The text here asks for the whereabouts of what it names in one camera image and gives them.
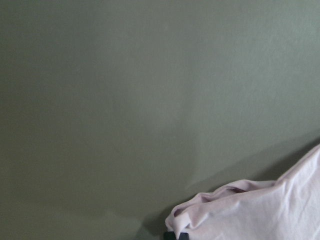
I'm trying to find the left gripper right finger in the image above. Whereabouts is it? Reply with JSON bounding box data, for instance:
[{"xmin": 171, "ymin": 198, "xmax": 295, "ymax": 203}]
[{"xmin": 178, "ymin": 232, "xmax": 190, "ymax": 240}]

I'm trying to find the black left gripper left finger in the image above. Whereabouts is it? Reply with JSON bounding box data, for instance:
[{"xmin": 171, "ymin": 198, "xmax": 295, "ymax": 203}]
[{"xmin": 163, "ymin": 231, "xmax": 175, "ymax": 240}]

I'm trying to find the pink Snoopy t-shirt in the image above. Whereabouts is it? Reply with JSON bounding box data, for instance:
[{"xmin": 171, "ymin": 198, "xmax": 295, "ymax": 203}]
[{"xmin": 165, "ymin": 146, "xmax": 320, "ymax": 240}]

